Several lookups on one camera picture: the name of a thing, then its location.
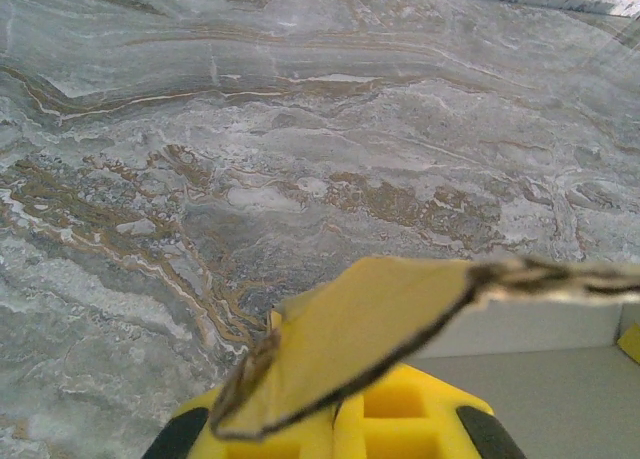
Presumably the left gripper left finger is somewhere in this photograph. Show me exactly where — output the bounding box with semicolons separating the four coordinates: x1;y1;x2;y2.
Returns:
144;386;346;459

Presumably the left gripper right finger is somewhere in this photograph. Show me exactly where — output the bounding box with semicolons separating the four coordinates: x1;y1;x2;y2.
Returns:
334;362;524;459

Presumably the yellow paper box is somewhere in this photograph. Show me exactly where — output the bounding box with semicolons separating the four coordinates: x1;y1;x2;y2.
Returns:
209;256;640;459

